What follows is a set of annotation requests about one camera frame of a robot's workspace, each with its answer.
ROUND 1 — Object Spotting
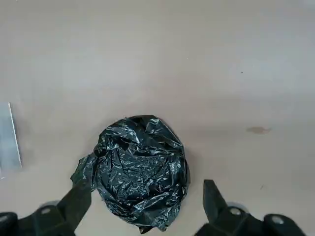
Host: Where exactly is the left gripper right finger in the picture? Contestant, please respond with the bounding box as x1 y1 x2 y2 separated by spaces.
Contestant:
196 179 315 236

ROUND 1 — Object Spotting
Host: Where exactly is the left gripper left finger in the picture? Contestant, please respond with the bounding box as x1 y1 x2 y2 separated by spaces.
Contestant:
0 180 94 236

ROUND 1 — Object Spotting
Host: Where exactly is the black plastic bag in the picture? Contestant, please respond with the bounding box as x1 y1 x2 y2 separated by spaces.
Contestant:
69 114 191 234

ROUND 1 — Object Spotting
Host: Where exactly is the silver metal plate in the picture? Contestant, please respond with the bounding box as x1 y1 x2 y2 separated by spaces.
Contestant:
0 102 23 173

